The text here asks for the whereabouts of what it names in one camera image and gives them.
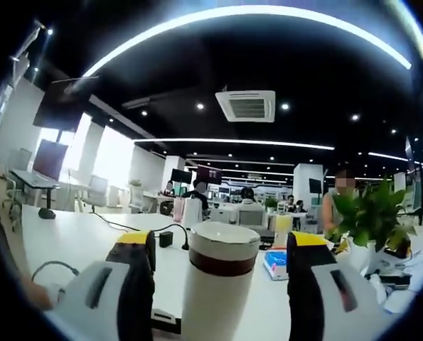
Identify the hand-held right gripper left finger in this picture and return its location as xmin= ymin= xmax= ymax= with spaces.
xmin=50 ymin=229 xmax=157 ymax=341

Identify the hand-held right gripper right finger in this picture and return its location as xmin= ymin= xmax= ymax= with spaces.
xmin=286 ymin=230 xmax=393 ymax=341

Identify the white water cup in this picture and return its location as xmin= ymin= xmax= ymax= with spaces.
xmin=181 ymin=268 xmax=257 ymax=341

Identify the white brown cup lid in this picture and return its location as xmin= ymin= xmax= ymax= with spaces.
xmin=188 ymin=222 xmax=262 ymax=278

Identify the pale yellow drink cup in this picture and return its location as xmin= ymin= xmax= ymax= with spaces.
xmin=274 ymin=215 xmax=293 ymax=247

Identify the pink cup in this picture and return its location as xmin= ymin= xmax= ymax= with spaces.
xmin=173 ymin=197 xmax=186 ymax=222

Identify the blue tissue pack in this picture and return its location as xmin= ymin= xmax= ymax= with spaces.
xmin=262 ymin=247 xmax=289 ymax=282

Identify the black power adapter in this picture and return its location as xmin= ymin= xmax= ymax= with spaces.
xmin=158 ymin=230 xmax=176 ymax=249

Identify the white table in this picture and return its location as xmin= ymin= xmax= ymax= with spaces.
xmin=17 ymin=205 xmax=422 ymax=341

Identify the white plant wrapping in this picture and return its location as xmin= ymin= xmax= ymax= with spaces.
xmin=346 ymin=239 xmax=417 ymax=315

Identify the grey office chair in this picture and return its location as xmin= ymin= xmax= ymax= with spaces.
xmin=238 ymin=208 xmax=266 ymax=227
xmin=81 ymin=175 xmax=109 ymax=210

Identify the small black box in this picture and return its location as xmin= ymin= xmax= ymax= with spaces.
xmin=377 ymin=272 xmax=412 ymax=289

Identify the white office chair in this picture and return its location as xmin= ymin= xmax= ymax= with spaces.
xmin=129 ymin=185 xmax=146 ymax=213

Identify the white box appliance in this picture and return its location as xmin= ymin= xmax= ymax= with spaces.
xmin=183 ymin=197 xmax=205 ymax=229

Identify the black laptop stand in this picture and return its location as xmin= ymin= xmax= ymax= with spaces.
xmin=8 ymin=173 xmax=61 ymax=210

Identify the green leafy plant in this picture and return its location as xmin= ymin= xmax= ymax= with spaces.
xmin=324 ymin=175 xmax=418 ymax=249

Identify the laptop with maroon screen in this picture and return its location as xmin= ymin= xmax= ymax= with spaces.
xmin=10 ymin=139 xmax=70 ymax=185

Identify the curved ceiling light strip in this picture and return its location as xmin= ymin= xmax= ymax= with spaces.
xmin=134 ymin=137 xmax=336 ymax=151
xmin=80 ymin=4 xmax=414 ymax=78

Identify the hanging black television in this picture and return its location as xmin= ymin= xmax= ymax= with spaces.
xmin=32 ymin=74 xmax=100 ymax=129

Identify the ceiling air conditioner vent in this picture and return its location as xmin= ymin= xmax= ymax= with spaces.
xmin=214 ymin=90 xmax=277 ymax=124

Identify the white shelf rack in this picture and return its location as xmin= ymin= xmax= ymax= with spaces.
xmin=8 ymin=19 xmax=47 ymax=90

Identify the black table cable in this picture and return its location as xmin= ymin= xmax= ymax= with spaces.
xmin=90 ymin=211 xmax=191 ymax=252

